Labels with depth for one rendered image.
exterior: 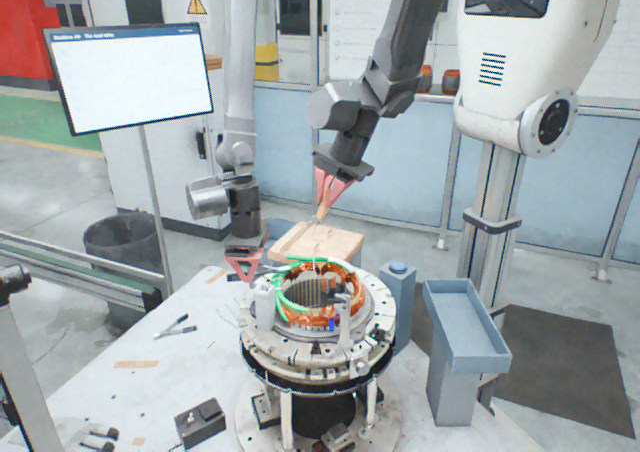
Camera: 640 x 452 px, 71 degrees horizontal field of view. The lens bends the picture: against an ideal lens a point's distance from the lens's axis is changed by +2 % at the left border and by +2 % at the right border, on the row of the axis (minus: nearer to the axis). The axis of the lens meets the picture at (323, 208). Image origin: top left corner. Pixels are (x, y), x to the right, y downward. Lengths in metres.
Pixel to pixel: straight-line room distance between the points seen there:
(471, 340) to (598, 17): 0.65
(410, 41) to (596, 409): 2.08
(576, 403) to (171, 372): 1.79
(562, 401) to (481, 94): 1.70
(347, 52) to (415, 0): 2.51
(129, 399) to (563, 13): 1.23
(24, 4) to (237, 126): 3.70
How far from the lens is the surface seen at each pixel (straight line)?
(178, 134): 3.23
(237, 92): 0.84
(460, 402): 1.12
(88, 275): 1.83
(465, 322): 1.06
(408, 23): 0.62
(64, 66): 1.71
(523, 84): 0.98
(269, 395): 1.08
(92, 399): 1.32
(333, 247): 1.19
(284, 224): 1.34
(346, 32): 3.09
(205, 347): 1.35
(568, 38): 0.96
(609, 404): 2.53
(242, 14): 0.88
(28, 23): 4.45
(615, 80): 2.96
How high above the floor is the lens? 1.68
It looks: 26 degrees down
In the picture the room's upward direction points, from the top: straight up
